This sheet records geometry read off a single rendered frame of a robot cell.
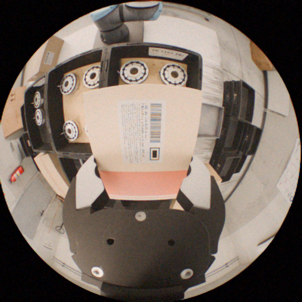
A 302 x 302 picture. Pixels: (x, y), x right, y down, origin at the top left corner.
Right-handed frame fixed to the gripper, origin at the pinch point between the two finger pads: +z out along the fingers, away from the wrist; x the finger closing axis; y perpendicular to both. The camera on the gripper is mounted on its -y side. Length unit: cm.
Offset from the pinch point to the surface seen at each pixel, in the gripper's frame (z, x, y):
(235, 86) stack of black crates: 60, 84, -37
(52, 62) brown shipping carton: 36, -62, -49
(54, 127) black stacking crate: 19.8, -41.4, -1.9
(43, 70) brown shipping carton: 29, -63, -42
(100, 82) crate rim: 17.5, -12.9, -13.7
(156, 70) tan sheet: 27.5, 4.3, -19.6
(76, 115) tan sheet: 27.4, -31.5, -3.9
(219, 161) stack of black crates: 60, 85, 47
